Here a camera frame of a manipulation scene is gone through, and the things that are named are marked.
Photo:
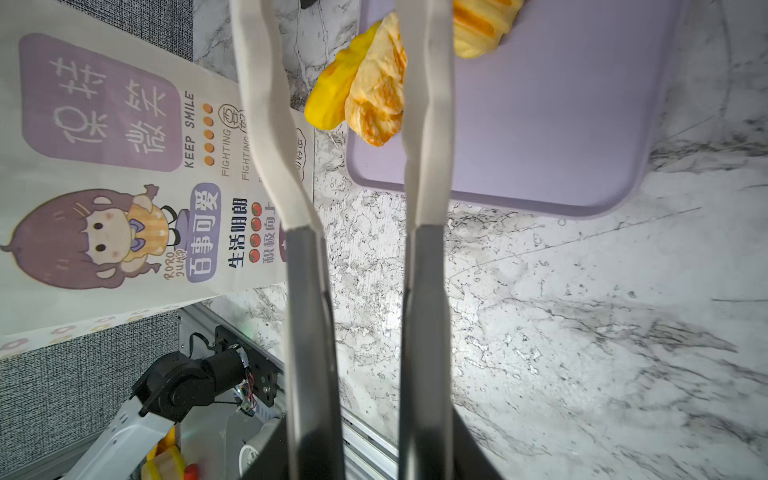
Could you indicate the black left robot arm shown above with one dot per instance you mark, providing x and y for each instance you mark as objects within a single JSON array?
[{"x": 163, "y": 396}]

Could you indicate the lilac plastic tray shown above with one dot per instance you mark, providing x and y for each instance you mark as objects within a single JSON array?
[{"x": 557, "y": 121}]

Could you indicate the striped twisted bread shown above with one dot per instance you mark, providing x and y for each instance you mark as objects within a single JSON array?
[{"x": 479, "y": 25}]

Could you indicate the yellow lemon shaped bread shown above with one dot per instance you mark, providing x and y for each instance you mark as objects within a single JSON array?
[{"x": 325, "y": 107}]

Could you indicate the pale braided bread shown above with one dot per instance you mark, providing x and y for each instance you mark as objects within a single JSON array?
[{"x": 375, "y": 104}]

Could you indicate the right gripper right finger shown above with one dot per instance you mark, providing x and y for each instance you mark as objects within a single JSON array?
[{"x": 427, "y": 240}]

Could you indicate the white analog clock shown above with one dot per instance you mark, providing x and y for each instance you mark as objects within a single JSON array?
[{"x": 251, "y": 450}]

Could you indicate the white patterned paper bag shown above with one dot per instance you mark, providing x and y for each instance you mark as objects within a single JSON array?
[{"x": 127, "y": 185}]

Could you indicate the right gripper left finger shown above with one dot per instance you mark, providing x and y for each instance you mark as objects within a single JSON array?
[{"x": 313, "y": 415}]

